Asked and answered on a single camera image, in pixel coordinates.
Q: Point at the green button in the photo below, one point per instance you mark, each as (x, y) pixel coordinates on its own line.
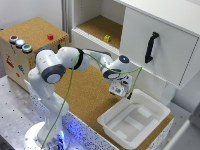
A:
(26, 48)

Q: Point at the yellow block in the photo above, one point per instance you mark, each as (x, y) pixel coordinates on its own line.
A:
(107, 38)

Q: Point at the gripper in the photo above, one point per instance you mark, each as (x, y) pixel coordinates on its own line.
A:
(119, 86)

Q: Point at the red button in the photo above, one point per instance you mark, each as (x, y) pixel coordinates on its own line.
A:
(14, 39)

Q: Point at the white sliding door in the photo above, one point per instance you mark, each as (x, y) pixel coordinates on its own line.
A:
(166, 46)

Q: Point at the white cabinet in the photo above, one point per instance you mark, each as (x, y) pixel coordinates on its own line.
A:
(100, 20)

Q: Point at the wooden drawer box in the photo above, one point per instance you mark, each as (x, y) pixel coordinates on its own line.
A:
(33, 31)

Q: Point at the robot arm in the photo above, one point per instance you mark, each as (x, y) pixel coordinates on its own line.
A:
(50, 66)

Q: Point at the white plastic box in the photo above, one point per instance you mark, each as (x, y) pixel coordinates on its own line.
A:
(133, 120)

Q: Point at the blue button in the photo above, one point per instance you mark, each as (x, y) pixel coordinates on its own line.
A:
(20, 43)

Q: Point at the pink block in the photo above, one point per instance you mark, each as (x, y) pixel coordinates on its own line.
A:
(50, 36)

